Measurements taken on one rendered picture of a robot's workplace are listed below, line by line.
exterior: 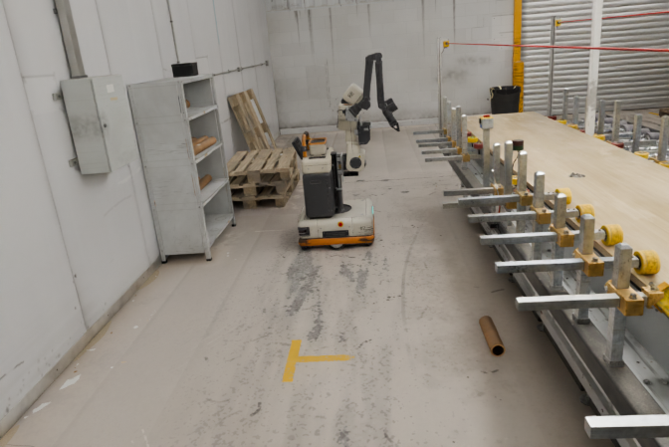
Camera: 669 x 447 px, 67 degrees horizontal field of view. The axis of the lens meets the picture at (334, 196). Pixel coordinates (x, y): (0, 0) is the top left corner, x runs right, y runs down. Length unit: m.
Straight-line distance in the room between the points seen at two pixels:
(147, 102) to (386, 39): 6.73
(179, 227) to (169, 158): 0.61
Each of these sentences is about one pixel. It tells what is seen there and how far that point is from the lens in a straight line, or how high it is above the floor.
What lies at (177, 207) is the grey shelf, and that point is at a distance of 4.48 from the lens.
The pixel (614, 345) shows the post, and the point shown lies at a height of 0.78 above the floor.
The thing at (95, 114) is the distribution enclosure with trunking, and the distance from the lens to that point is 3.53.
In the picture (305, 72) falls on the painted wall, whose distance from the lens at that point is 10.42.
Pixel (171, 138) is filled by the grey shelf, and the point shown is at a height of 1.10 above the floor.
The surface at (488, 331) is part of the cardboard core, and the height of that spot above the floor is 0.07.
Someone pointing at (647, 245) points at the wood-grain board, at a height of 0.90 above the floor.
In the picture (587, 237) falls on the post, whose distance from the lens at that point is 1.91.
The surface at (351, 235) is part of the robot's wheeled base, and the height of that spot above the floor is 0.13.
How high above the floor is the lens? 1.73
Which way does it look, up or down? 17 degrees down
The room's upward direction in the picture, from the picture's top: 5 degrees counter-clockwise
